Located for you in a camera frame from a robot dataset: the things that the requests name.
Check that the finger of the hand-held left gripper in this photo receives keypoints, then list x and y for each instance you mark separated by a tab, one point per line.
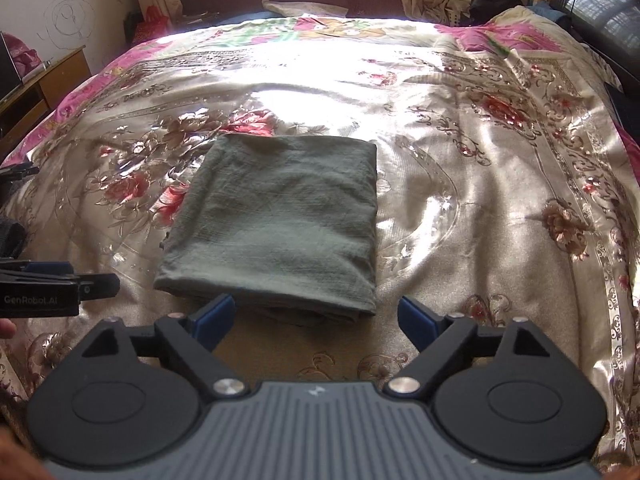
20	172
95	287

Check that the person's left hand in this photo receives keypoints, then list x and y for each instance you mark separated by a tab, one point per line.
6	329

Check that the pink cloth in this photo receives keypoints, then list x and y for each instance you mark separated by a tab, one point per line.
27	55

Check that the black monitor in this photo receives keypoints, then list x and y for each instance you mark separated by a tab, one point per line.
7	67

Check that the white crumpled cloth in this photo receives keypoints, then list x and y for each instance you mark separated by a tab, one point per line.
300	7

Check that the grey-green pants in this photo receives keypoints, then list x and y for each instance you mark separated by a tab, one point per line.
280	220

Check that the black clothing pile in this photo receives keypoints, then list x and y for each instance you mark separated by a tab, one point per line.
495	5

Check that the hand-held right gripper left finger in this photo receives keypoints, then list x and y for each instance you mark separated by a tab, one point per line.
216	317

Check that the red printed bag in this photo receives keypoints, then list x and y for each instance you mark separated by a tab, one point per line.
152	22

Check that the black television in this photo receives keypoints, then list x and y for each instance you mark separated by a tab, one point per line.
600	0

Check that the wooden desk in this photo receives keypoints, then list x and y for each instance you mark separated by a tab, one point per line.
55	80

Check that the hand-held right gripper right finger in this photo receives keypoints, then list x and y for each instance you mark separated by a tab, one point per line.
417	317

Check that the floral satin quilt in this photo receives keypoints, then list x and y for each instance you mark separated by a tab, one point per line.
500	185

